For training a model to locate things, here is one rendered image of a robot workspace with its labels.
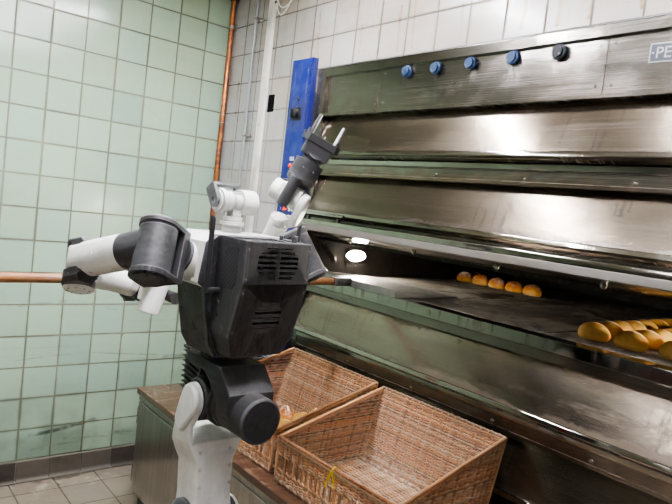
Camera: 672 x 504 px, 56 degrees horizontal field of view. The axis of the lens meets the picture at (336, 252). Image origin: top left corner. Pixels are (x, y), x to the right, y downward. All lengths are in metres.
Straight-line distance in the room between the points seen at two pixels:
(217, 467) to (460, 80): 1.50
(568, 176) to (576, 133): 0.13
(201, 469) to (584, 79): 1.53
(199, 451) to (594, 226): 1.24
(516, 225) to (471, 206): 0.21
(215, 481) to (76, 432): 1.87
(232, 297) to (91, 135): 1.99
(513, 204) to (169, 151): 1.98
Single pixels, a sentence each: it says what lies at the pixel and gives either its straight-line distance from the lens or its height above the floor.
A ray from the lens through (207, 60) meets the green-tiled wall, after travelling 3.61.
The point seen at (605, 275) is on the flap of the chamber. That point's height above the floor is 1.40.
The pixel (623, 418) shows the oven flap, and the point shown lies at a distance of 1.92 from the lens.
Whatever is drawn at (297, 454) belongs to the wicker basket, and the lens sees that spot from 2.09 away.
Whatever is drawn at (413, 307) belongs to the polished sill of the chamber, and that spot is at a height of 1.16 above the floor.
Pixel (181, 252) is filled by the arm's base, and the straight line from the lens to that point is 1.53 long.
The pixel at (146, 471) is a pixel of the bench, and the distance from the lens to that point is 3.04.
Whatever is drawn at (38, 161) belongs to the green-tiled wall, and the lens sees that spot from 3.26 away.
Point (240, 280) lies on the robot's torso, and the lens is 1.45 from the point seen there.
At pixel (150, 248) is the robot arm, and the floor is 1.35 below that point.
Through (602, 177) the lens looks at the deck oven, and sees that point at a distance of 1.94.
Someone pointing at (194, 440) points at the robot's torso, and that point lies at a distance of 1.73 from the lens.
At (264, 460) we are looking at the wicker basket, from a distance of 2.28.
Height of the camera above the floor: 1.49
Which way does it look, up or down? 4 degrees down
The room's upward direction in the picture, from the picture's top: 7 degrees clockwise
